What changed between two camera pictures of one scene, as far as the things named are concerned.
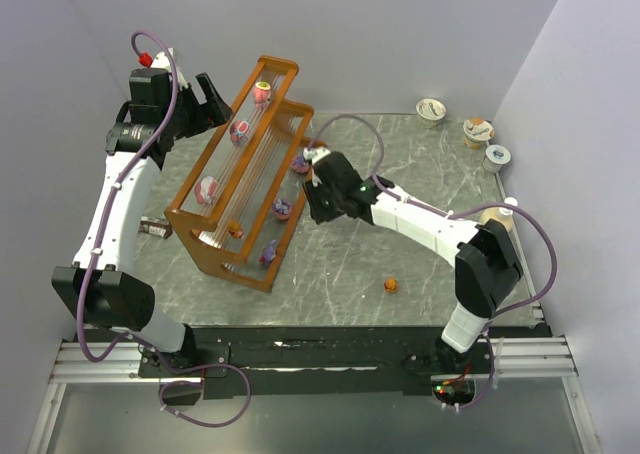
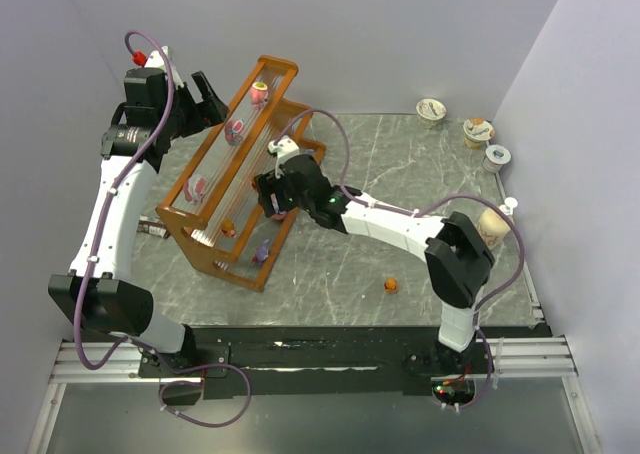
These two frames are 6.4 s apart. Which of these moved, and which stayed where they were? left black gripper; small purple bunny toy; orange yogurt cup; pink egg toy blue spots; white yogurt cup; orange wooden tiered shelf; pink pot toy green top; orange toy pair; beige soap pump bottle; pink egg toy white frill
Moved: pink egg toy white frill; small purple bunny toy; pink egg toy blue spots
Stayed: left black gripper; orange yogurt cup; orange wooden tiered shelf; white yogurt cup; beige soap pump bottle; pink pot toy green top; orange toy pair
